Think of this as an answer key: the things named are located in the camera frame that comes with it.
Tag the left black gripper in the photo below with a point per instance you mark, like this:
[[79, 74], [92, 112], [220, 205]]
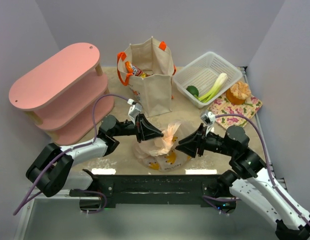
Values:
[[138, 128]]

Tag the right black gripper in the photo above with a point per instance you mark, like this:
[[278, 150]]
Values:
[[200, 140]]

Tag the orange banana print plastic bag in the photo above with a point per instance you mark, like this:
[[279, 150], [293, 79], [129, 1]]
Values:
[[160, 153]]

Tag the orange yellow snack bag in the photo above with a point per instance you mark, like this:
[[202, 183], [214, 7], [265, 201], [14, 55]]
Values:
[[132, 69]]

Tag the canvas tote bag orange handles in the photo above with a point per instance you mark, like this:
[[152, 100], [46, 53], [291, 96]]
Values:
[[154, 92]]

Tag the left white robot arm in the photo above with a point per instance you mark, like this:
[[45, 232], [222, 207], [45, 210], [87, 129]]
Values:
[[51, 168]]

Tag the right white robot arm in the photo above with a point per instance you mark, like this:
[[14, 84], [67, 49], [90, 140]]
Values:
[[250, 181]]

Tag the dark green lime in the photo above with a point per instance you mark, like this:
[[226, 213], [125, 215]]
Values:
[[193, 90]]

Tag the orange frosted muffin toy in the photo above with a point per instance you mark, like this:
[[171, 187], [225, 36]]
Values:
[[238, 93]]

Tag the floral pattern tray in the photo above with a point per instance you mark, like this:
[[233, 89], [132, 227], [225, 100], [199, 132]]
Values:
[[222, 105]]

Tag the white plastic basket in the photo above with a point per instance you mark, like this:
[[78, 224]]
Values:
[[202, 74]]

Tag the green celery stalks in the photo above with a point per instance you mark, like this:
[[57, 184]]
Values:
[[222, 78]]

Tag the pink three tier shelf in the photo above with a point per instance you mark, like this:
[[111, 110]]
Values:
[[65, 94]]

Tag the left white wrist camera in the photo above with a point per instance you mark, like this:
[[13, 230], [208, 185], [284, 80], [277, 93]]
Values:
[[134, 110]]

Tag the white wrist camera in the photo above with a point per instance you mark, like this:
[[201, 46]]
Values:
[[134, 110], [208, 119]]

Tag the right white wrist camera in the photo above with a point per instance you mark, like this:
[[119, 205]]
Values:
[[208, 119]]

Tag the black base mount frame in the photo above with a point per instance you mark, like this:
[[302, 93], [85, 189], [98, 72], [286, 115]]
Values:
[[204, 190]]

